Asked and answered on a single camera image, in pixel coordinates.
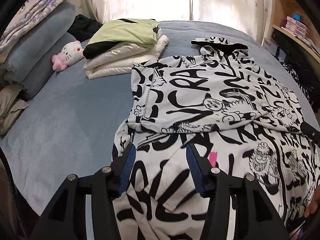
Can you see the pink drawer boxes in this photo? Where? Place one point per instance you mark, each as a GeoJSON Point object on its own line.
{"type": "Point", "coordinates": [293, 27]}

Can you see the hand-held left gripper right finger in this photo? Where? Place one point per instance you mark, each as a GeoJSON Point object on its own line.
{"type": "Point", "coordinates": [196, 170]}

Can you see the beige pillow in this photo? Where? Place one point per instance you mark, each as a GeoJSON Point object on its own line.
{"type": "Point", "coordinates": [11, 105]}

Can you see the purple floral blanket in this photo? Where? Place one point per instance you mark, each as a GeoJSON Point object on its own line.
{"type": "Point", "coordinates": [37, 7]}

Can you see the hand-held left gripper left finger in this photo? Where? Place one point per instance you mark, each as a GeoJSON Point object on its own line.
{"type": "Point", "coordinates": [126, 170]}

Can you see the wooden bookshelf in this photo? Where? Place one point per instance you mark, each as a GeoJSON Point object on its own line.
{"type": "Point", "coordinates": [310, 45]}

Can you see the white labelled box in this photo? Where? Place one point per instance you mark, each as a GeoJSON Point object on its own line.
{"type": "Point", "coordinates": [267, 45]}

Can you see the cartoon wall sticker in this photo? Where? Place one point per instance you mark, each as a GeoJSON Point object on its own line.
{"type": "Point", "coordinates": [21, 9]}

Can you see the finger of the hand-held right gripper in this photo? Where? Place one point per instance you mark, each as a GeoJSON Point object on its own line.
{"type": "Point", "coordinates": [311, 131]}

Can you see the grey-blue pillow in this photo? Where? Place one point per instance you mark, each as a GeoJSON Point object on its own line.
{"type": "Point", "coordinates": [47, 27]}
{"type": "Point", "coordinates": [45, 67]}

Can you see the white cat plush toy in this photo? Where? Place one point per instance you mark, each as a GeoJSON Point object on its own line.
{"type": "Point", "coordinates": [70, 52]}

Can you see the folded shiny cream puffer jacket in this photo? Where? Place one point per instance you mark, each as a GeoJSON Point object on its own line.
{"type": "Point", "coordinates": [112, 60]}

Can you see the blue box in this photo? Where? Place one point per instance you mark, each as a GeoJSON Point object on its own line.
{"type": "Point", "coordinates": [298, 17]}

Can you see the folded white puffer jacket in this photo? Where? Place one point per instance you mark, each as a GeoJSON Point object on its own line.
{"type": "Point", "coordinates": [161, 45]}

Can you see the person's right hand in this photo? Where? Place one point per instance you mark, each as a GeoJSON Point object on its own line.
{"type": "Point", "coordinates": [312, 205]}

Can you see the white black graffiti print jacket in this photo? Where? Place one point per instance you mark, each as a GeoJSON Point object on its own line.
{"type": "Point", "coordinates": [190, 92]}

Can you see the black patterned garment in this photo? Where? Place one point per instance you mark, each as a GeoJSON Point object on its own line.
{"type": "Point", "coordinates": [297, 80]}

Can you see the folded light green jacket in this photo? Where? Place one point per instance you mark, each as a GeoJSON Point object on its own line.
{"type": "Point", "coordinates": [120, 33]}

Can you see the black cloth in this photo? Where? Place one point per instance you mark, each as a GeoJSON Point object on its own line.
{"type": "Point", "coordinates": [83, 26]}

